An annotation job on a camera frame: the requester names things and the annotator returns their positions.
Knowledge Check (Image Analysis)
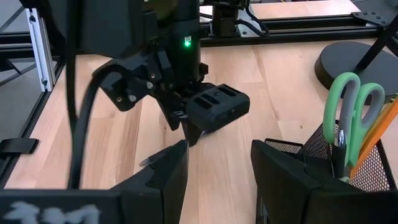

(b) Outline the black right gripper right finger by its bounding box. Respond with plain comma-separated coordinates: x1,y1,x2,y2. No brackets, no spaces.
251,139,398,224

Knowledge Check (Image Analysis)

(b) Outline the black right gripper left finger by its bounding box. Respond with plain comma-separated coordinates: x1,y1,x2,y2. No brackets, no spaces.
0,139,190,224

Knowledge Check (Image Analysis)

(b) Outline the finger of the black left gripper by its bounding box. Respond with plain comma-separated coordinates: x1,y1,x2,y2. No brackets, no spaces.
166,107,182,132
180,119,205,147

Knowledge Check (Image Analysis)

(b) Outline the green marker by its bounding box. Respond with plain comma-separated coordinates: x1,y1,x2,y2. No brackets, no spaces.
322,72,386,168

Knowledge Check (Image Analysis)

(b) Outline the yellow pencil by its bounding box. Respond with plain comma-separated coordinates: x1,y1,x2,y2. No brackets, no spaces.
349,95,398,179

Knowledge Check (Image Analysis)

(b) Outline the black mesh desk organizer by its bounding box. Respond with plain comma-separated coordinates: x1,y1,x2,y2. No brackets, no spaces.
264,119,398,192

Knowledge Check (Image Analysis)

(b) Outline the white and black globe lamp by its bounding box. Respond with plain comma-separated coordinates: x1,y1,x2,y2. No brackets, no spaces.
314,18,398,104

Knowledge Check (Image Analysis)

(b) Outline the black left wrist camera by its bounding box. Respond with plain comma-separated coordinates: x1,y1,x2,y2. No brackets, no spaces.
185,83,251,133

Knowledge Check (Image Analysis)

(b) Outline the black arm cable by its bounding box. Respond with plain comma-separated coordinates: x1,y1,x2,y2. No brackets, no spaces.
67,0,125,190

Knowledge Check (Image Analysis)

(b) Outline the silver aluminium post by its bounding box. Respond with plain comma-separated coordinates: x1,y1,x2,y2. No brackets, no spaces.
25,7,57,93

